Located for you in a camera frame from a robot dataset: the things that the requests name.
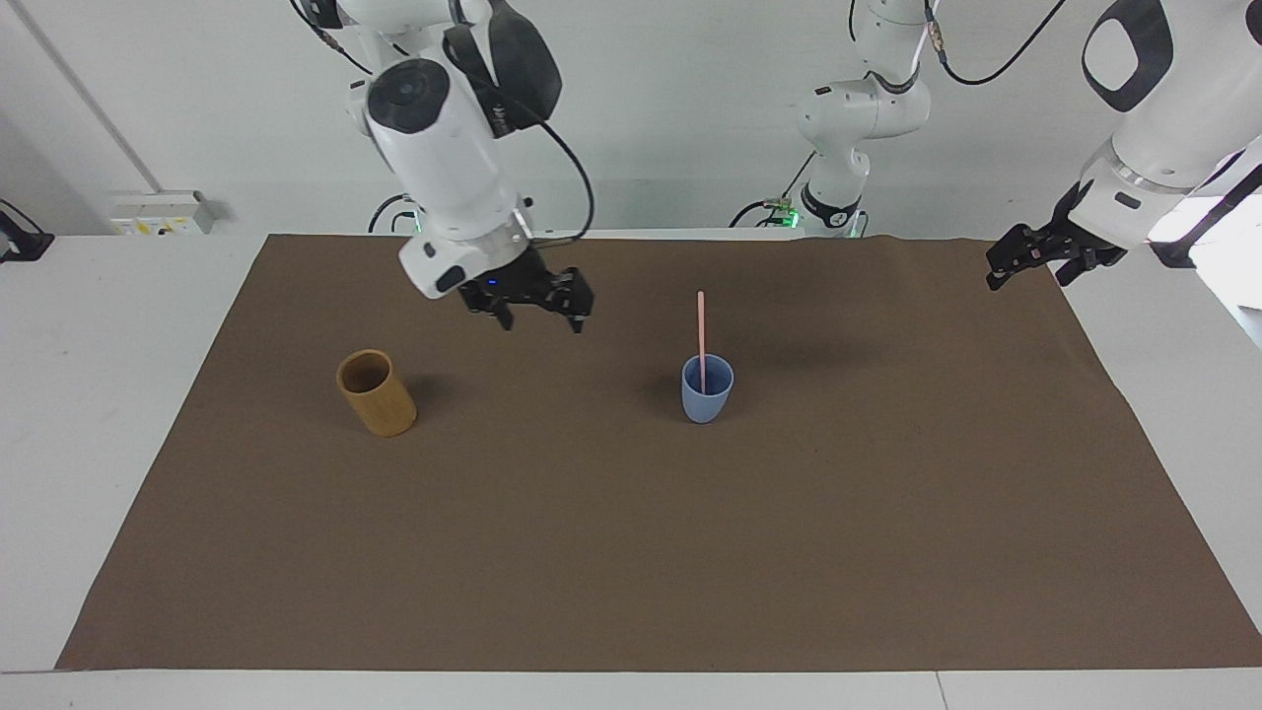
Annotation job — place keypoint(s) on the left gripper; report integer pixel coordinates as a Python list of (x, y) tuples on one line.
[(1085, 251)]

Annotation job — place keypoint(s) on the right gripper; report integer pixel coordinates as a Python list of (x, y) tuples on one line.
[(518, 281)]

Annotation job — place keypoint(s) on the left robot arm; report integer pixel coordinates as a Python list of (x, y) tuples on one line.
[(1173, 118)]

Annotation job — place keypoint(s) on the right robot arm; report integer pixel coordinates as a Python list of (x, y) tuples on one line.
[(444, 158)]

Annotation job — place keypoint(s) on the pink chopstick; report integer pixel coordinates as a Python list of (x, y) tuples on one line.
[(701, 325)]

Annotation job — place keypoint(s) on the brown bamboo cup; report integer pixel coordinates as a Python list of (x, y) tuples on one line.
[(380, 404)]

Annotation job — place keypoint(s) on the blue cup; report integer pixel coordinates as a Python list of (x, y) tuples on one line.
[(707, 399)]

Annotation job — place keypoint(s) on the black stand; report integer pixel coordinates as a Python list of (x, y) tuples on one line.
[(20, 242), (1175, 254)]

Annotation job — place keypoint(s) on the white wall socket box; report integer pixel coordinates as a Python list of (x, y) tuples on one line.
[(158, 215)]

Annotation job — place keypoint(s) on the white wall conduit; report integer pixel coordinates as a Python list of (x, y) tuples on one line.
[(89, 99)]

